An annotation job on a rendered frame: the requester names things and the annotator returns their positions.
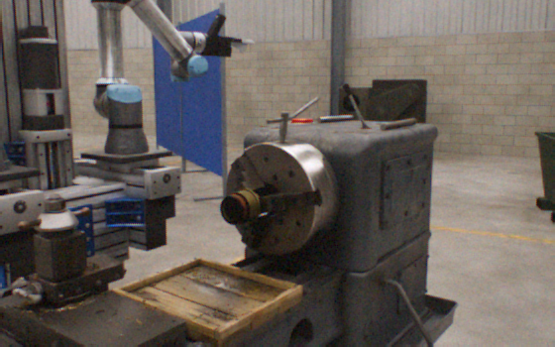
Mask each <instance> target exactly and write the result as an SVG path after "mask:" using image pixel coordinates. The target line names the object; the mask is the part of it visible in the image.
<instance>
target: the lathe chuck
mask: <svg viewBox="0 0 555 347"><path fill-rule="evenodd" d="M285 142H286V143H287V144H283V143H280V142H279V141H277V142H270V143H258V144H255V145H252V146H250V147H248V149H246V150H245V152H246V153H247V154H248V158H249V159H250V161H251V163H253V165H254V167H255V168H256V170H257V172H258V174H259V176H260V177H261V179H262V181H263V182H264V183H270V184H271V185H270V186H269V187H268V189H266V190H265V191H263V192H259V193H258V196H259V197H261V196H265V195H268V194H271V193H275V188H277V191H278V192H304V191H316V190H317V189H318V194H319V202H320V203H319V206H318V205H308V206H307V207H304V208H301V209H286V210H283V211H275V213H276V214H275V215H270V216H269V217H268V222H267V225H266V228H265V231H264V233H263V236H262V239H261V242H260V245H259V248H258V251H259V252H263V253H266V254H268V255H274V256H281V255H286V254H288V253H291V252H295V251H297V250H299V249H301V248H303V247H306V246H307V245H309V244H311V243H313V242H316V241H317V239H318V238H319V237H320V236H321V235H322V234H323V233H324V232H325V231H326V229H327V226H328V224H329V222H330V220H331V216H332V212H333V206H334V195H333V188H332V184H331V181H330V178H329V175H328V173H327V170H326V169H325V167H324V165H323V164H322V163H321V162H320V161H319V159H318V158H317V156H316V155H315V154H314V153H312V152H311V151H309V150H308V149H307V148H306V147H305V146H303V145H301V144H299V143H295V142H291V141H285ZM236 176H237V175H236V173H234V171H233V169H232V168H230V170H229V172H228V180H227V189H226V193H227V196H228V195H230V194H231V193H233V192H235V191H234V189H235V188H236V187H237V186H238V185H237V183H236V182H235V181H234V178H235V177H236ZM316 187H317V189H316ZM317 232H319V233H318V234H317V237H316V238H315V239H313V240H312V241H310V240H311V238H312V237H313V236H314V235H315V234H316V233H317Z"/></svg>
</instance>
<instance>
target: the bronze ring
mask: <svg viewBox="0 0 555 347"><path fill-rule="evenodd" d="M258 197H259V196H258V195H257V194H256V193H255V192H252V191H251V190H249V189H247V188H243V189H240V190H238V192H233V193H231V194H230V195H228V196H226V197H225V198H224V199H223V200H222V202H221V203H220V212H221V215H222V217H223V219H224V220H225V222H228V224H231V225H235V224H244V223H252V222H256V221H257V220H258V217H259V215H260V212H261V205H260V203H259V200H258Z"/></svg>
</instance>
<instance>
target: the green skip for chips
mask: <svg viewBox="0 0 555 347"><path fill-rule="evenodd" d="M534 135H536V136H538V143H539V152H540V167H541V175H542V183H543V192H544V196H545V197H541V196H539V197H538V198H536V206H537V207H538V208H540V210H542V211H553V212H551V222H552V223H555V132H535V134H534Z"/></svg>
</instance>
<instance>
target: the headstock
mask: <svg viewBox="0 0 555 347"><path fill-rule="evenodd" d="M364 122H365V123H367V125H368V127H370V128H372V129H361V128H362V127H363V126H362V123H361V121H345V122H334V123H317V121H316V123H304V124H287V134H286V135H285V139H286V140H297V141H301V142H303V143H307V144H309V145H311V146H313V147H314V148H316V149H317V151H318V152H319V153H322V154H323V156H324V157H325V158H326V159H327V162H328V163H329V164H330V166H331V167H332V169H333V171H334V173H335V175H336V177H337V182H338V187H339V196H340V201H339V209H338V213H337V219H336V221H335V223H334V224H333V226H332V228H331V229H330V231H329V232H327V234H326V235H325V236H324V237H323V238H321V239H320V240H318V241H317V242H313V243H311V244H309V245H307V246H306V247H303V248H301V249H299V250H297V251H295V252H291V253H288V254H286V255H287V256H290V257H294V258H297V259H300V260H304V261H308V262H316V263H319V264H323V265H327V266H330V267H334V268H337V269H341V270H346V271H349V272H367V271H369V270H370V269H372V268H374V267H375V266H376V265H377V264H378V259H380V258H381V257H383V256H385V255H386V254H387V253H389V252H392V251H394V250H395V249H397V248H398V247H399V246H401V245H403V244H404V243H406V242H408V241H410V240H411V239H413V238H415V237H416V236H417V235H419V234H420V233H422V232H425V231H427V230H429V224H430V205H431V187H432V169H433V151H434V142H435V140H436V139H437V136H438V132H437V127H436V126H435V125H433V124H425V123H416V124H414V125H408V126H404V127H399V128H394V129H389V130H385V131H383V130H381V128H380V125H381V124H382V123H387V122H368V121H364ZM278 130H279V125H278V126H270V127H262V128H255V129H253V130H251V131H250V132H249V133H248V134H247V136H246V138H245V140H244V153H246V152H245V150H246V149H248V147H250V146H252V145H255V144H258V143H270V142H277V141H279V136H280V134H279V133H278ZM334 132H338V133H334ZM347 132H353V133H347ZM361 132H367V133H361ZM340 167H341V168H340ZM346 182H347V183H346ZM353 189H354V190H353ZM344 209H345V210H344ZM334 232H335V233H334ZM354 237H355V238H354ZM342 239H343V240H342ZM328 247H329V248H328ZM316 252H317V253H316ZM326 252H327V253H326ZM309 255H310V256H309ZM348 259H349V260H348Z"/></svg>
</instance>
